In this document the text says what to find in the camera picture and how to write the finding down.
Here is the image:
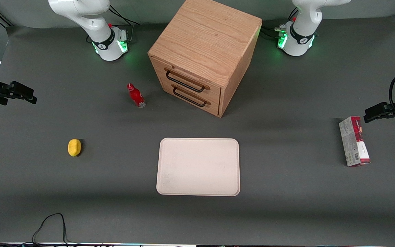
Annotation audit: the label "red coke bottle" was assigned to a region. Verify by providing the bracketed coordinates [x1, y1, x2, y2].
[127, 83, 146, 108]

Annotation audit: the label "cream rectangular tray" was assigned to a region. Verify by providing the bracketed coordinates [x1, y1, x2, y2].
[156, 138, 241, 197]

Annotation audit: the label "red tartan cardboard box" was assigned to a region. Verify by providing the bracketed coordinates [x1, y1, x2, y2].
[339, 116, 371, 168]

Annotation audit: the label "yellow lemon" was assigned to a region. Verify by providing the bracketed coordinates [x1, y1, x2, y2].
[68, 139, 82, 157]

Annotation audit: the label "wooden drawer front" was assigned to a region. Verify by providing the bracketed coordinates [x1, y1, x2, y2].
[158, 74, 222, 118]
[151, 56, 223, 103]

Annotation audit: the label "wooden drawer cabinet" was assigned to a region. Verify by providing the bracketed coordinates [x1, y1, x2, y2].
[148, 0, 263, 118]

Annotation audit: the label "black frame rail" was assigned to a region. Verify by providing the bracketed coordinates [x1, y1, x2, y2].
[0, 8, 13, 28]

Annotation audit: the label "black looped floor cable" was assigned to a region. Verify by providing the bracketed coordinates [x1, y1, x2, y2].
[31, 213, 81, 246]

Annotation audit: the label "black left arm base cables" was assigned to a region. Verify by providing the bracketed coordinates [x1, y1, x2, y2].
[260, 7, 299, 39]

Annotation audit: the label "black metal drawer handle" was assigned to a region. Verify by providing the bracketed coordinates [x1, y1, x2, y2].
[164, 68, 211, 93]
[172, 85, 212, 108]

